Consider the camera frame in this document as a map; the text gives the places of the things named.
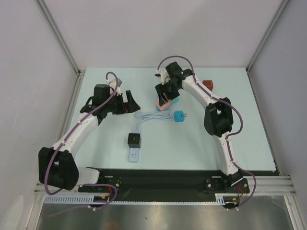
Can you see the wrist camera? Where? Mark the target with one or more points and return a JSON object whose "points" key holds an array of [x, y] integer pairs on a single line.
{"points": [[114, 84], [163, 75]]}

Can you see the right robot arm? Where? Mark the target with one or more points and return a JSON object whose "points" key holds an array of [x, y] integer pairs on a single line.
{"points": [[218, 116]]}

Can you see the teal triangular power strip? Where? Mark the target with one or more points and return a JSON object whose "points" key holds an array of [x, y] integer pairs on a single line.
{"points": [[175, 100]]}

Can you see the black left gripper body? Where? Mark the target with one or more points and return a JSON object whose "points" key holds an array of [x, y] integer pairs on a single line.
{"points": [[116, 106]]}

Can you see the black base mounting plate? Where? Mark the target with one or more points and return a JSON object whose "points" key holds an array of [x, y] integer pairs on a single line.
{"points": [[135, 185]]}

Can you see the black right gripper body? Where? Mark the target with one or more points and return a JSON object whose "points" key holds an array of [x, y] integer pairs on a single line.
{"points": [[162, 89]]}

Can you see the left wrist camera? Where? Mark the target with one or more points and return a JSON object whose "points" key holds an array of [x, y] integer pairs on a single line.
{"points": [[114, 84]]}

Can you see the blue flat plug adapter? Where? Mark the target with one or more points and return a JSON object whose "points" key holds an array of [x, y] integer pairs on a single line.
{"points": [[179, 116]]}

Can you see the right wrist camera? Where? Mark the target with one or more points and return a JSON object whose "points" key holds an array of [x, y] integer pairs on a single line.
{"points": [[163, 75]]}

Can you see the dark red cube socket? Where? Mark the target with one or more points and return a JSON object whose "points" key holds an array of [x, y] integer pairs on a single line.
{"points": [[208, 84]]}

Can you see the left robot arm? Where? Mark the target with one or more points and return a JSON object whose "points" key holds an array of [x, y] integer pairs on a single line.
{"points": [[56, 164]]}

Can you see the pink cube socket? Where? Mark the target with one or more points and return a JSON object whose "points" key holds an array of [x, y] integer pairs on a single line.
{"points": [[163, 106]]}

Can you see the light blue power strip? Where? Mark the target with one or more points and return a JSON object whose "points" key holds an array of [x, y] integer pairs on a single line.
{"points": [[134, 154]]}

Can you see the black cube socket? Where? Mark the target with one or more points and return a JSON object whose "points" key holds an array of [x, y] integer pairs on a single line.
{"points": [[134, 140]]}

